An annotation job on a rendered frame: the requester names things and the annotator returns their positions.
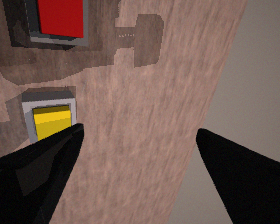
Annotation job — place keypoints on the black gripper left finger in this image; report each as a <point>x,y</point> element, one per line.
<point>33,178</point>

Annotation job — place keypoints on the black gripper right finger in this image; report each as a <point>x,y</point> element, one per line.
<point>248,183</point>

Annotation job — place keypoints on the yellow button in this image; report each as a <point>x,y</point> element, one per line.
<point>47,113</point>

